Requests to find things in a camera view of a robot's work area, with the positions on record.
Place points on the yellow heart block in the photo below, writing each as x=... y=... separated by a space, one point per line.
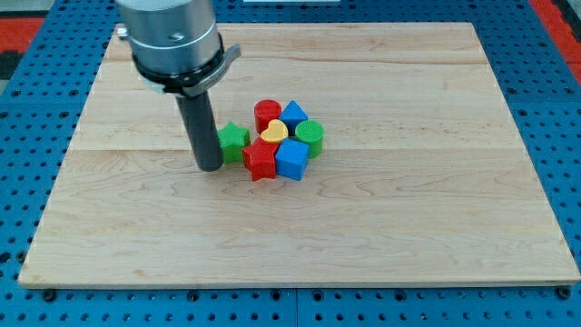
x=275 y=132

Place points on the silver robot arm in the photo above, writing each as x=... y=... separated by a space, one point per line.
x=176 y=45

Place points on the red star block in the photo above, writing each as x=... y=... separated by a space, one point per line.
x=259 y=159

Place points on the green cylinder block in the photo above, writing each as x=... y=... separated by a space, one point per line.
x=311 y=133

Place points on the green star block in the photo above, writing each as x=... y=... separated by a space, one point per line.
x=233 y=139

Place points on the blue triangle block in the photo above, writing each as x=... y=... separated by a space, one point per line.
x=292 y=115

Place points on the light wooden board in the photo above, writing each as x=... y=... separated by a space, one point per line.
x=423 y=181

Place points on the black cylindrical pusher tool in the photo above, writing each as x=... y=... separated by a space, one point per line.
x=201 y=129

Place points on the blue cube block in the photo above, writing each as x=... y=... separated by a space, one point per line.
x=292 y=159

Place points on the red cylinder block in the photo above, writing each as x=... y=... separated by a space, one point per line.
x=265 y=111

